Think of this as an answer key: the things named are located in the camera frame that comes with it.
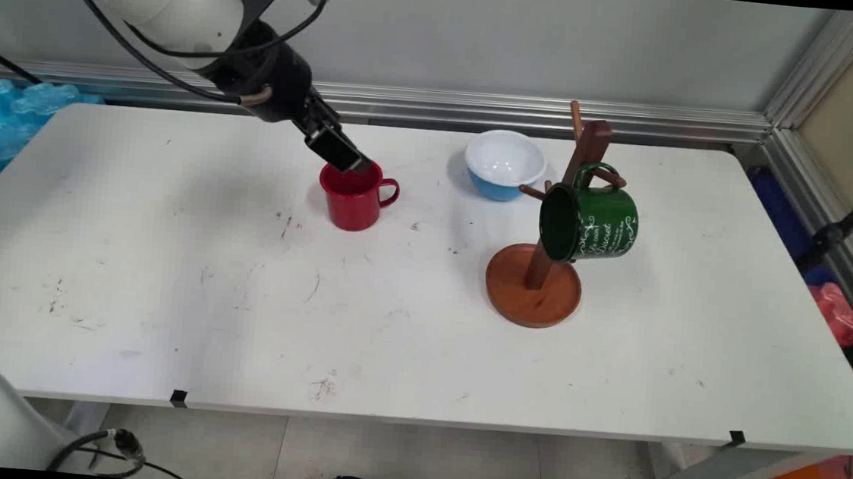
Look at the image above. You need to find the wooden mug tree stand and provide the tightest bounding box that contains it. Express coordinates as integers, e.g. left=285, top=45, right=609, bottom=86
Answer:
left=481, top=95, right=634, bottom=336

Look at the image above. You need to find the blue and white bowl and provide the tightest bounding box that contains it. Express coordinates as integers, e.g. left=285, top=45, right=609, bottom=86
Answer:
left=461, top=127, right=549, bottom=205

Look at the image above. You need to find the black tripod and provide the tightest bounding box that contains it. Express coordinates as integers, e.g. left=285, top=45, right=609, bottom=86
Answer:
left=795, top=166, right=853, bottom=279

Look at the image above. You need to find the blue bubble wrap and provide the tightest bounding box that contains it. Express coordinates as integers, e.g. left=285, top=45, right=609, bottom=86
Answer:
left=0, top=78, right=105, bottom=219

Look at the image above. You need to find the horizontal aluminium frame rail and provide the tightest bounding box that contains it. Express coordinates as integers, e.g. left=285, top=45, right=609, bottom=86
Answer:
left=0, top=54, right=776, bottom=157

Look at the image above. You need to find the blue plastic object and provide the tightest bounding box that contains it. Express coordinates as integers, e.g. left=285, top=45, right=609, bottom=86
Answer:
left=739, top=166, right=845, bottom=288

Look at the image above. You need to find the black floor cable with plug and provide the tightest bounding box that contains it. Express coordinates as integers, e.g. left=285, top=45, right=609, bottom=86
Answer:
left=46, top=423, right=199, bottom=479

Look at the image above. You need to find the green enamel mug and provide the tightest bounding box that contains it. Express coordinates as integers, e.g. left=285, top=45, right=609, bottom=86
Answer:
left=536, top=157, right=644, bottom=269

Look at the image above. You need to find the angled aluminium frame post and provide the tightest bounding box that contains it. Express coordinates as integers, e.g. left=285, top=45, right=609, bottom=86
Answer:
left=744, top=4, right=853, bottom=351

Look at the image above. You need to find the pink plastic bag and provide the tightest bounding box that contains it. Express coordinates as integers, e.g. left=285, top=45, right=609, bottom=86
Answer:
left=803, top=281, right=853, bottom=348

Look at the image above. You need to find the black camera cable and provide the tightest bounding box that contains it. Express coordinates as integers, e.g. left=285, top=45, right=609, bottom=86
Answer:
left=123, top=0, right=330, bottom=70

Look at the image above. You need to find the thin black wall cable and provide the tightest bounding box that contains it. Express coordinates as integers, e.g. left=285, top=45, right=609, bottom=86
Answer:
left=0, top=45, right=47, bottom=86

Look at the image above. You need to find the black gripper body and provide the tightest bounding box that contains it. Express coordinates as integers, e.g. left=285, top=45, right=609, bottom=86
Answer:
left=210, top=16, right=320, bottom=128

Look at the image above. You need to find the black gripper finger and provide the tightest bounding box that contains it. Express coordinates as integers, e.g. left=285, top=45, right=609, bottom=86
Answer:
left=297, top=90, right=379, bottom=172
left=291, top=112, right=367, bottom=175

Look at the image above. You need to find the red enamel mug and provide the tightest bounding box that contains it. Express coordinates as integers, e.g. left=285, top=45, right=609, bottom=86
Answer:
left=316, top=156, right=403, bottom=235

